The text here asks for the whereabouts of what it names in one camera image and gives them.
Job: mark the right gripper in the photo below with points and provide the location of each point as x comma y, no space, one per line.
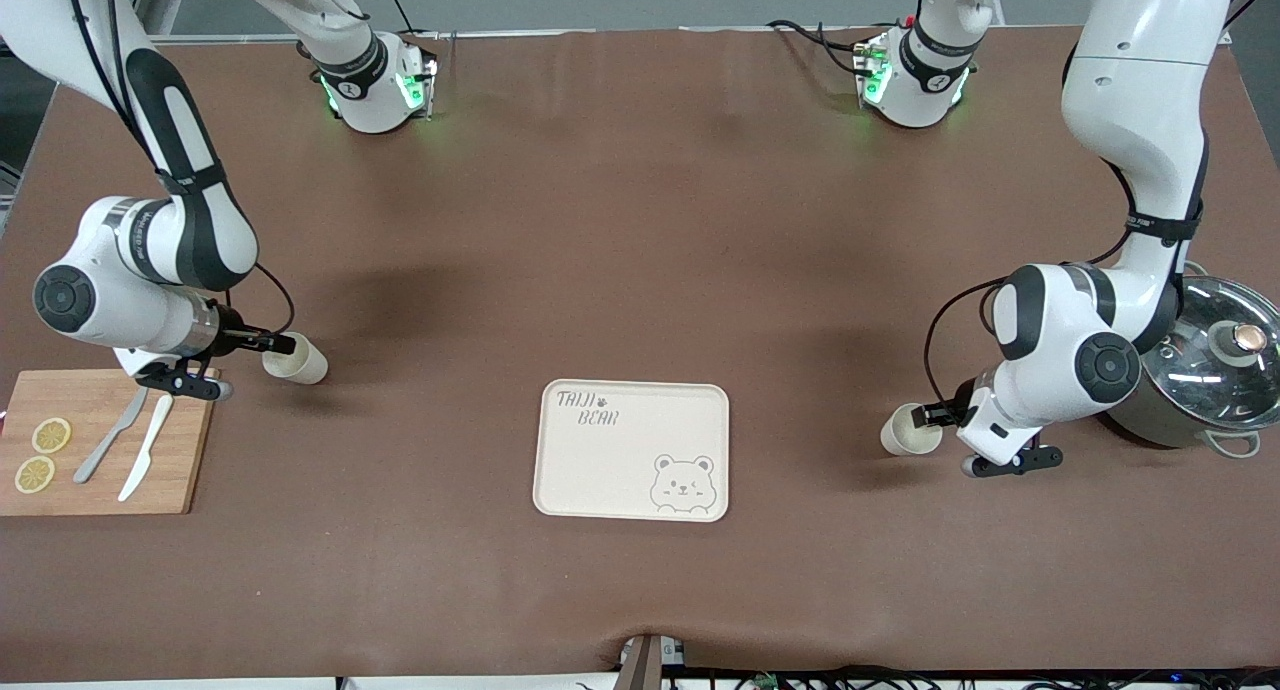
236,339

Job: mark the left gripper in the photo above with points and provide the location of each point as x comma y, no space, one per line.
952,408

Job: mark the white plastic cup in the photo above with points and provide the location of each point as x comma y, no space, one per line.
900,435
305,365

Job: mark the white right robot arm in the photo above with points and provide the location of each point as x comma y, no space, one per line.
100,230

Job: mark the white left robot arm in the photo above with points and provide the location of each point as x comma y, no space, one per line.
1130,100

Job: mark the cream tray with bear print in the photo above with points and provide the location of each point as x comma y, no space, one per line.
600,470

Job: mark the white plastic knife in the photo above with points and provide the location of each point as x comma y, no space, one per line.
148,445

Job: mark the bamboo cutting board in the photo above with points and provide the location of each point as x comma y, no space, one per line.
180,470

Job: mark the grey plastic knife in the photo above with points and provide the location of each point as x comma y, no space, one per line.
110,438

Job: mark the stainless steel pot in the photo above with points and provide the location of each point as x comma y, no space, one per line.
1160,430

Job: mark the yellow lemon slice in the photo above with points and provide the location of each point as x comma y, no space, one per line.
35,475
52,435

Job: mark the aluminium frame profile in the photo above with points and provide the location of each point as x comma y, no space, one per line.
165,0

